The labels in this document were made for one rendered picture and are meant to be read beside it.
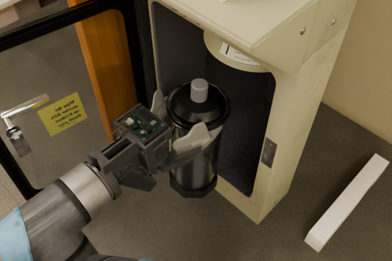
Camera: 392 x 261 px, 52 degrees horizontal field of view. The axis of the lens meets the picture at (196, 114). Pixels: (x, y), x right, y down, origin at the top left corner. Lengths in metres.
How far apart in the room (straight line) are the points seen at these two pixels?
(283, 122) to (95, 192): 0.28
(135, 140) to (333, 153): 0.59
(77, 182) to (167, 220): 0.37
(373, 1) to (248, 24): 0.58
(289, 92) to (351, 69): 0.52
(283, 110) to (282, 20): 0.21
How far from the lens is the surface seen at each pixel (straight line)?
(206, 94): 0.65
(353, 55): 1.04
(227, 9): 0.42
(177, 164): 0.62
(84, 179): 0.56
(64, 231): 0.56
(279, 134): 0.63
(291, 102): 0.57
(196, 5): 0.42
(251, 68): 0.63
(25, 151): 0.77
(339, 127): 1.09
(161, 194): 0.93
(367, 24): 0.99
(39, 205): 0.56
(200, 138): 0.63
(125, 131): 0.58
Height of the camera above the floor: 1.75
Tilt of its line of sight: 50 degrees down
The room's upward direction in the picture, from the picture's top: straight up
